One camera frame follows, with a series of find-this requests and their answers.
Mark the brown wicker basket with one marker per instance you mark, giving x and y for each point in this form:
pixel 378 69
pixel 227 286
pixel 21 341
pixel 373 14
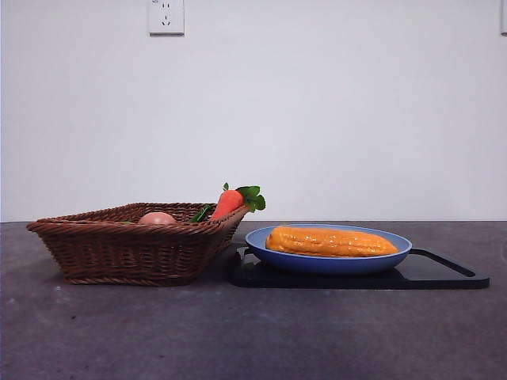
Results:
pixel 119 253

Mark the green toy vegetable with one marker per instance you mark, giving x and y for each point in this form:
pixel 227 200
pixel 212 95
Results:
pixel 201 214

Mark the white wall socket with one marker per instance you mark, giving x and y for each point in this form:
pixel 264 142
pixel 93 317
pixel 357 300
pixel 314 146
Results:
pixel 166 20

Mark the yellow corn cob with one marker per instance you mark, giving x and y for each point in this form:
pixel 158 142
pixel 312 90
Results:
pixel 332 242

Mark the black rectangular tray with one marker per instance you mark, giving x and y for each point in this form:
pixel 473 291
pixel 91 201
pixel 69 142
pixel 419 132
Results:
pixel 435 277

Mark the pink round toy food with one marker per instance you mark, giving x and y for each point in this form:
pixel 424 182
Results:
pixel 157 218

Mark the blue round plate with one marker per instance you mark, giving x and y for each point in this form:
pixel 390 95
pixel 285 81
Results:
pixel 328 265

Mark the orange toy carrot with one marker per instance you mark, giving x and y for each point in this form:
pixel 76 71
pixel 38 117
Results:
pixel 226 204

